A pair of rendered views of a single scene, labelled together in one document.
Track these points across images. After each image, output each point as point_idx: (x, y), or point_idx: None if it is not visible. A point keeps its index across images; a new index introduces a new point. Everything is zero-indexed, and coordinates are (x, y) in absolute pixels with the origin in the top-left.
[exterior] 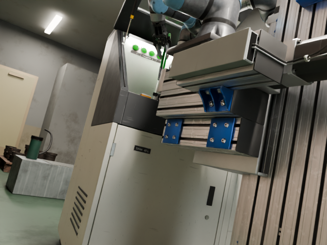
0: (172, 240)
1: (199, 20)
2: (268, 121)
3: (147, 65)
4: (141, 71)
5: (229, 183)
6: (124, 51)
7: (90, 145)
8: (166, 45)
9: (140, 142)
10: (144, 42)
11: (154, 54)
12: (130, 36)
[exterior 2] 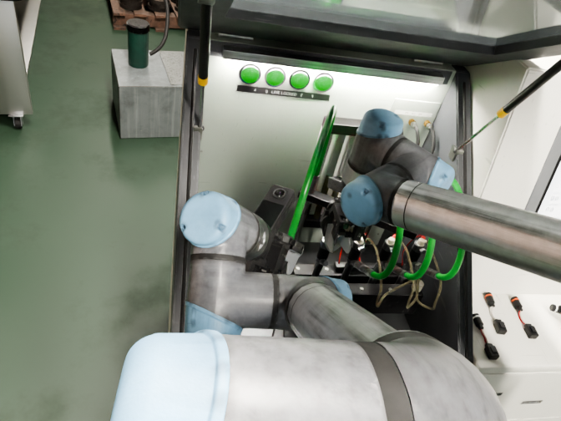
0: None
1: (392, 223)
2: None
3: (286, 113)
4: (272, 130)
5: None
6: (196, 176)
7: (170, 307)
8: (286, 260)
9: None
10: (271, 63)
11: (308, 81)
12: (226, 58)
